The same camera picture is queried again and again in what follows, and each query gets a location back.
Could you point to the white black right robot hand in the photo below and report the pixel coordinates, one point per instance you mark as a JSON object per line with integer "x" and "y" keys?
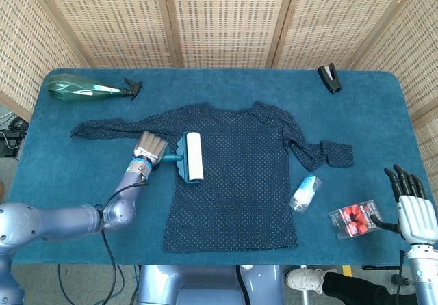
{"x": 417, "y": 216}

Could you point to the dark navy polka dot shirt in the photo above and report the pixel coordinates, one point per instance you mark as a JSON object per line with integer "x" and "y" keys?
{"x": 239, "y": 182}

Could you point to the black trouser leg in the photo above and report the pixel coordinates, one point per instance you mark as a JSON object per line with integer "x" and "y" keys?
{"x": 359, "y": 291}

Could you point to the black stapler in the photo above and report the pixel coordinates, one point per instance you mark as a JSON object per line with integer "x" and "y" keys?
{"x": 329, "y": 79}

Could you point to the teal table cloth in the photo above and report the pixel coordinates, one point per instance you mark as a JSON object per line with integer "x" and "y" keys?
{"x": 85, "y": 188}

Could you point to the woven folding screen panel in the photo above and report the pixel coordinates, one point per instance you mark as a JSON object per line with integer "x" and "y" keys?
{"x": 113, "y": 17}
{"x": 27, "y": 45}
{"x": 335, "y": 17}
{"x": 229, "y": 17}
{"x": 417, "y": 62}

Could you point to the clear plastic bottle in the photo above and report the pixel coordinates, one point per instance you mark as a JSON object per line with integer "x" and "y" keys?
{"x": 304, "y": 192}

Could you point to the red earplug package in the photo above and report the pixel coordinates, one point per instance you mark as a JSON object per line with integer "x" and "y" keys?
{"x": 352, "y": 219}

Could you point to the white sneaker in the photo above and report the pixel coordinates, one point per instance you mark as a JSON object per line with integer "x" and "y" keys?
{"x": 304, "y": 279}

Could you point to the green plastic spray bottle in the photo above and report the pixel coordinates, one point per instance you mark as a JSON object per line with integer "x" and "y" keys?
{"x": 72, "y": 86}

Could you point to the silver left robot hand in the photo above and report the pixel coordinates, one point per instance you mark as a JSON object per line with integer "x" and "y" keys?
{"x": 150, "y": 147}

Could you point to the teal lint roller white roll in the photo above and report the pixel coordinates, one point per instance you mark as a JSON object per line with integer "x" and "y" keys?
{"x": 193, "y": 158}

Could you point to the purple left robot arm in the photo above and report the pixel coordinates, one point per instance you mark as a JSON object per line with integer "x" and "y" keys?
{"x": 61, "y": 219}

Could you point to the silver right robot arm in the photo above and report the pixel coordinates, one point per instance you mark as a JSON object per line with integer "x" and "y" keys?
{"x": 424, "y": 274}

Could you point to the purple robot torso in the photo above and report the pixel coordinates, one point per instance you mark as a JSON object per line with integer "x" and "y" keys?
{"x": 205, "y": 284}

